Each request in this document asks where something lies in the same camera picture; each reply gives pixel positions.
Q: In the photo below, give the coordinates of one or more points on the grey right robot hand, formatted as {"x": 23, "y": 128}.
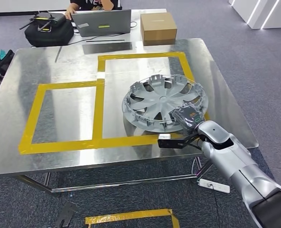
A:
{"x": 188, "y": 119}

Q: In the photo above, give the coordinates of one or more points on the grey plastic wheel cover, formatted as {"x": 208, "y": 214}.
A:
{"x": 164, "y": 99}

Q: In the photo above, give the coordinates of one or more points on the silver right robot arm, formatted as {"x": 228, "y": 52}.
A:
{"x": 226, "y": 151}

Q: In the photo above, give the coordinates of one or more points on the steel workbench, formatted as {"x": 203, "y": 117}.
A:
{"x": 64, "y": 113}

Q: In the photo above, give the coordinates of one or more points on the white power strip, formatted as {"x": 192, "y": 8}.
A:
{"x": 214, "y": 185}

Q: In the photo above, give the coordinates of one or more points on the large yellow tape rectangle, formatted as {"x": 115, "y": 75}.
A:
{"x": 140, "y": 56}

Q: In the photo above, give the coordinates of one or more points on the brown cardboard box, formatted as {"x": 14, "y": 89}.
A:
{"x": 158, "y": 28}

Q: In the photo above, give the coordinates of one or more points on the grey laptop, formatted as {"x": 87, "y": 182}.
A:
{"x": 102, "y": 22}

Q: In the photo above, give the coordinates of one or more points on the white lit counter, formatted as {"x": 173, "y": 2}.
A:
{"x": 280, "y": 12}

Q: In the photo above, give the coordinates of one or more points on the person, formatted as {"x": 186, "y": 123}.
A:
{"x": 95, "y": 3}

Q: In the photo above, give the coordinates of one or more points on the black flat object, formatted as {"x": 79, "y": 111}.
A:
{"x": 66, "y": 215}

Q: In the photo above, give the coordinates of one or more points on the black carry bag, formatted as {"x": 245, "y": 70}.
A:
{"x": 50, "y": 37}

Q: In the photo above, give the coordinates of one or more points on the small yellow tape rectangle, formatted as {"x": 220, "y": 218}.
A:
{"x": 31, "y": 126}

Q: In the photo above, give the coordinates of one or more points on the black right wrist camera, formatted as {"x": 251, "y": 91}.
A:
{"x": 171, "y": 143}

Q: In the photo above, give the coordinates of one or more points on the yellow floor tape frame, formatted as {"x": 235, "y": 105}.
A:
{"x": 131, "y": 215}

